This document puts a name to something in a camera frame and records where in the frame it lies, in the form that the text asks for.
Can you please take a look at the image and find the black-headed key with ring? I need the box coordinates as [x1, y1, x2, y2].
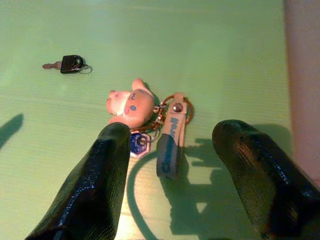
[41, 54, 93, 75]

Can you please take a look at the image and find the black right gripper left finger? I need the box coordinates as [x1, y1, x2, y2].
[24, 121, 132, 240]

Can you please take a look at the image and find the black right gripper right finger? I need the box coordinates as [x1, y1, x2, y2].
[211, 119, 320, 240]

